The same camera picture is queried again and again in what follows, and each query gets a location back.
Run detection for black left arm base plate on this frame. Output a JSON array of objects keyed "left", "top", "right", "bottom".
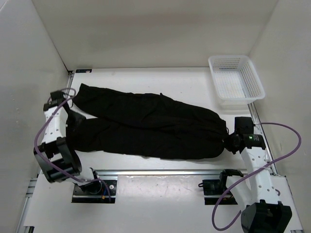
[{"left": 71, "top": 176, "right": 118, "bottom": 204}]

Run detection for aluminium front rail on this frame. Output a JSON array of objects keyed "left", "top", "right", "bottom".
[{"left": 92, "top": 168, "right": 277, "bottom": 178}]

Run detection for white perforated plastic basket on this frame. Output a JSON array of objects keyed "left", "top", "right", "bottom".
[{"left": 208, "top": 55, "right": 265, "bottom": 109}]

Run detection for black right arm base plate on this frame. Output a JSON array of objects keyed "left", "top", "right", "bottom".
[{"left": 198, "top": 179, "right": 238, "bottom": 205}]

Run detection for aluminium right side rail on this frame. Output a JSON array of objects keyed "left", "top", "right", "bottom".
[{"left": 247, "top": 103, "right": 273, "bottom": 163}]

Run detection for aluminium left side rail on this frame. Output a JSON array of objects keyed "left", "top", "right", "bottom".
[{"left": 36, "top": 70, "right": 75, "bottom": 175}]

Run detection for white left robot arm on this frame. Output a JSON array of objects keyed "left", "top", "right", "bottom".
[{"left": 34, "top": 88, "right": 104, "bottom": 195}]

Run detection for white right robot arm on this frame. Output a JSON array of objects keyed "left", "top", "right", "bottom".
[{"left": 218, "top": 116, "right": 292, "bottom": 233}]

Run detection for black trousers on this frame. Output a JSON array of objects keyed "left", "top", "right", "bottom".
[{"left": 66, "top": 84, "right": 228, "bottom": 160}]

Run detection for aluminium rail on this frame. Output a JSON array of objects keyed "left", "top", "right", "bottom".
[
  {"left": 92, "top": 168, "right": 277, "bottom": 178},
  {"left": 36, "top": 70, "right": 75, "bottom": 175},
  {"left": 247, "top": 103, "right": 273, "bottom": 163}
]

